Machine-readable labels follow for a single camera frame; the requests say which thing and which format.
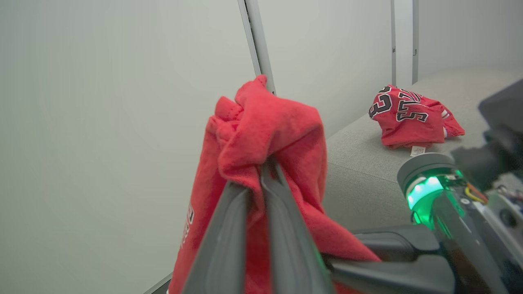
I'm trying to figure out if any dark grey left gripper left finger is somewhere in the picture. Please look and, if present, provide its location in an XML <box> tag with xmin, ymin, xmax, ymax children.
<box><xmin>182</xmin><ymin>182</ymin><xmax>252</xmax><ymax>294</ymax></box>

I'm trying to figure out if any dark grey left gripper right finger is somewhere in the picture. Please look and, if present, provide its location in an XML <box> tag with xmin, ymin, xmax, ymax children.
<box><xmin>260</xmin><ymin>157</ymin><xmax>335</xmax><ymax>294</ymax></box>

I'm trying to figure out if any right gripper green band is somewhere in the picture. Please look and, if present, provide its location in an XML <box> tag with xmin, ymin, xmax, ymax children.
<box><xmin>325</xmin><ymin>153</ymin><xmax>511</xmax><ymax>294</ymax></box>

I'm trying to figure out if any red cloth garment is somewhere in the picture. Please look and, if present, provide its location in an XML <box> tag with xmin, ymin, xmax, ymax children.
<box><xmin>168</xmin><ymin>75</ymin><xmax>381</xmax><ymax>294</ymax></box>

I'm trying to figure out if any red jersey with black numbers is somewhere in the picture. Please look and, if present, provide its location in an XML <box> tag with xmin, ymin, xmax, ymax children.
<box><xmin>369</xmin><ymin>85</ymin><xmax>465</xmax><ymax>157</ymax></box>

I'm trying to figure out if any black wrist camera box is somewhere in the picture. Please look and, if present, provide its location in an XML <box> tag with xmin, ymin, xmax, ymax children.
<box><xmin>449</xmin><ymin>80</ymin><xmax>523</xmax><ymax>192</ymax></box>

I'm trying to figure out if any grey partition frame post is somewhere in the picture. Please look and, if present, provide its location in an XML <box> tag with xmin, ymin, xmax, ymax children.
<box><xmin>390</xmin><ymin>0</ymin><xmax>420</xmax><ymax>85</ymax></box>
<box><xmin>238</xmin><ymin>0</ymin><xmax>277</xmax><ymax>95</ymax></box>

